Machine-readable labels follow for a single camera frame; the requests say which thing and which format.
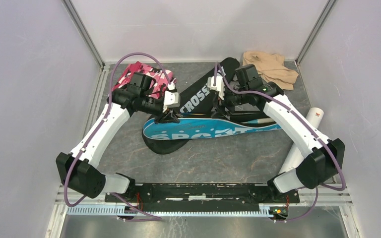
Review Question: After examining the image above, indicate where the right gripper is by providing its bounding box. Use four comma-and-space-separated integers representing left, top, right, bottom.
210, 85, 249, 121

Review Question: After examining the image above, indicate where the blue Sport racket cover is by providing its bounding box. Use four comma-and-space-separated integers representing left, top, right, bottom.
142, 111, 281, 140

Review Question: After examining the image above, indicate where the beige cloth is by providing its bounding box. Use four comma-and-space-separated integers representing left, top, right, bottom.
242, 51, 299, 91

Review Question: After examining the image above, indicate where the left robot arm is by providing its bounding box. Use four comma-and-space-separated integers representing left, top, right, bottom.
56, 72, 180, 202

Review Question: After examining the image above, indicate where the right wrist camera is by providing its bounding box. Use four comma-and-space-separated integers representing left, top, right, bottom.
207, 75, 225, 100

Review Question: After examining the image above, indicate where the black Crossway racket cover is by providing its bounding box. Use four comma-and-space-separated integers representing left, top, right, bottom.
141, 57, 240, 155

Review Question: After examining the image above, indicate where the pink camouflage cloth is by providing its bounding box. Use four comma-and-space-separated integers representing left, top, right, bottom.
112, 61, 176, 99

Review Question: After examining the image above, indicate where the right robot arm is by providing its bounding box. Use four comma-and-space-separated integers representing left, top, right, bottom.
208, 63, 346, 202

